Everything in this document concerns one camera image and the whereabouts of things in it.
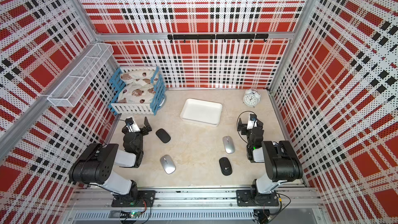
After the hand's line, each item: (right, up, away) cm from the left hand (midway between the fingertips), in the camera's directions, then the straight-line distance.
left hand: (141, 118), depth 90 cm
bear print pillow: (-8, +28, +18) cm, 34 cm away
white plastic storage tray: (+36, +3, +18) cm, 40 cm away
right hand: (+64, +1, +2) cm, 65 cm away
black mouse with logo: (+49, -25, -7) cm, 55 cm away
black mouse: (+12, -11, +5) cm, 17 cm away
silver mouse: (+17, -25, -6) cm, 31 cm away
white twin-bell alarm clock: (+69, +13, +15) cm, 72 cm away
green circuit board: (+6, -41, -21) cm, 47 cm away
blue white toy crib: (+4, +10, +22) cm, 24 cm away
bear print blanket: (-11, +17, +18) cm, 27 cm away
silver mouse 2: (+52, -16, +1) cm, 54 cm away
